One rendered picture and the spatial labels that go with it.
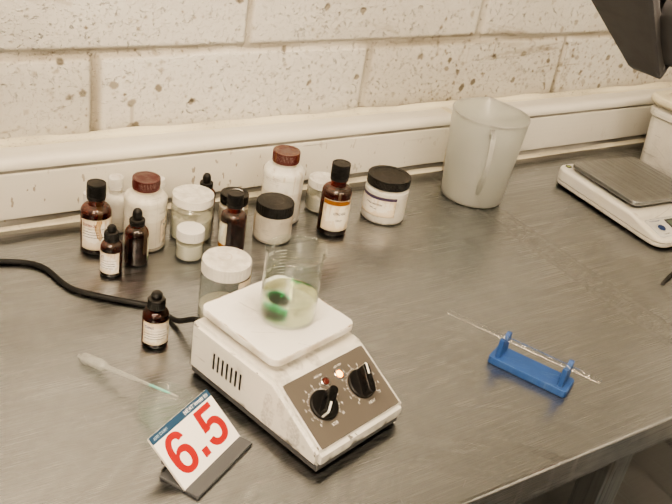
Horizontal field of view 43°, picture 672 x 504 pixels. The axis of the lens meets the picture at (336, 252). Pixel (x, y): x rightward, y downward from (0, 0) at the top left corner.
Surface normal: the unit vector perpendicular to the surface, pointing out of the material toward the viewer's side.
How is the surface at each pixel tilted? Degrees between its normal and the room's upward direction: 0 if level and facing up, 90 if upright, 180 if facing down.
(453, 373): 0
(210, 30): 90
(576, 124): 90
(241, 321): 0
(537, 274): 0
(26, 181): 90
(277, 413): 90
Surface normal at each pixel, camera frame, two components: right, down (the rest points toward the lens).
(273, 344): 0.15, -0.86
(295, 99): 0.53, 0.49
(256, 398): -0.68, 0.27
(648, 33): -0.64, 0.76
